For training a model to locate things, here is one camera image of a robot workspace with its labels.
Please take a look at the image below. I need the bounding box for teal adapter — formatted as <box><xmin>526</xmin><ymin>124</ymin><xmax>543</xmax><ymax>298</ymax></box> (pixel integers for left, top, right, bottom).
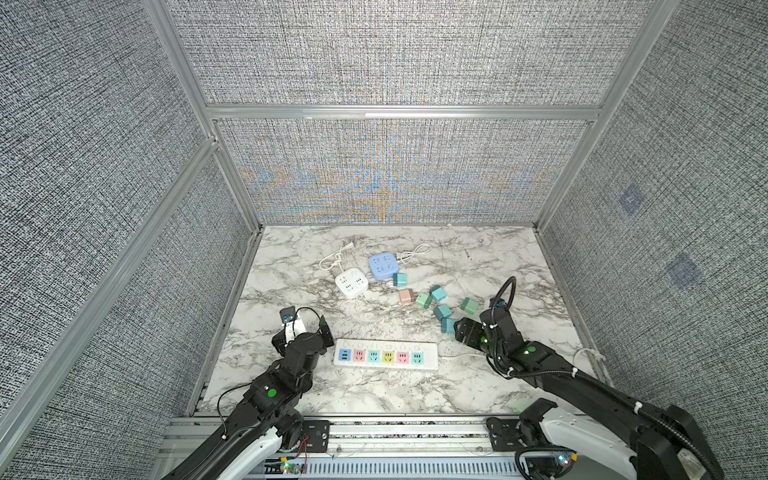
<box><xmin>433</xmin><ymin>304</ymin><xmax>452</xmax><ymax>321</ymax></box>
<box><xmin>440</xmin><ymin>317</ymin><xmax>456</xmax><ymax>334</ymax></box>
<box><xmin>429</xmin><ymin>285</ymin><xmax>447</xmax><ymax>303</ymax></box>
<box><xmin>393</xmin><ymin>273</ymin><xmax>407</xmax><ymax>288</ymax></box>

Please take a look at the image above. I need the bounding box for long white power strip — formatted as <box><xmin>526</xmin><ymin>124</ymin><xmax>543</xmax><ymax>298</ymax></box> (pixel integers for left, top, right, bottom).
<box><xmin>333</xmin><ymin>339</ymin><xmax>439</xmax><ymax>371</ymax></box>

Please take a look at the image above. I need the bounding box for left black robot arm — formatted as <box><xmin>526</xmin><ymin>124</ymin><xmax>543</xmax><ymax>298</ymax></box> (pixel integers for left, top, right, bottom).
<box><xmin>165</xmin><ymin>315</ymin><xmax>334</xmax><ymax>479</ymax></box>

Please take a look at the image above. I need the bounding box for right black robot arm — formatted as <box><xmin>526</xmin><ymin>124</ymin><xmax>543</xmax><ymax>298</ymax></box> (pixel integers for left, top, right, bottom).
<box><xmin>453</xmin><ymin>307</ymin><xmax>724</xmax><ymax>479</ymax></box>

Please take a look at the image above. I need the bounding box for pink plug adapter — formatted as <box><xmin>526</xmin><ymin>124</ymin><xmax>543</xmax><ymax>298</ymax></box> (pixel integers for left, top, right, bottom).
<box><xmin>399</xmin><ymin>288</ymin><xmax>416</xmax><ymax>305</ymax></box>

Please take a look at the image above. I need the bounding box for green adapter right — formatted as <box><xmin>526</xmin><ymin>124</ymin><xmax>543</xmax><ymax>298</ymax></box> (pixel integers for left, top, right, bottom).
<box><xmin>460</xmin><ymin>297</ymin><xmax>480</xmax><ymax>315</ymax></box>

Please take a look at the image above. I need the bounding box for green adapter beside pink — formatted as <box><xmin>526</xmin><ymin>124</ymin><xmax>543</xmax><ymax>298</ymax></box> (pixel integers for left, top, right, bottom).
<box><xmin>415</xmin><ymin>293</ymin><xmax>432</xmax><ymax>309</ymax></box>

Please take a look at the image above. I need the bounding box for white square power strip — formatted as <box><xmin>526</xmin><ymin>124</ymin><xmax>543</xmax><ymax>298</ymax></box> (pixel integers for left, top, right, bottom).
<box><xmin>334</xmin><ymin>267</ymin><xmax>369</xmax><ymax>300</ymax></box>

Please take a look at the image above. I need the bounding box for blue square power strip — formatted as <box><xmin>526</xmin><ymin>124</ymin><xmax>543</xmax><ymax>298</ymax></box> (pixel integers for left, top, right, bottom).
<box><xmin>368</xmin><ymin>252</ymin><xmax>400</xmax><ymax>281</ymax></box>

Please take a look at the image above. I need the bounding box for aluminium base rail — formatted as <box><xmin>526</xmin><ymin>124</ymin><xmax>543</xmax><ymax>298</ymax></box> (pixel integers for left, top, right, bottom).
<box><xmin>149</xmin><ymin>413</ymin><xmax>661</xmax><ymax>480</ymax></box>

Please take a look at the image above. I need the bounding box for white cable of blue strip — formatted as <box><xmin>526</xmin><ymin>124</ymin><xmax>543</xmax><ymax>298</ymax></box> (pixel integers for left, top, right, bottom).
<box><xmin>397</xmin><ymin>242</ymin><xmax>434</xmax><ymax>266</ymax></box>

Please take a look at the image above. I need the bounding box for aluminium enclosure frame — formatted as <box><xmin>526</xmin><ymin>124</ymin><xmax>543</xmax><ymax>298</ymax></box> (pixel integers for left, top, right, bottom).
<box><xmin>0</xmin><ymin>0</ymin><xmax>768</xmax><ymax>445</ymax></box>

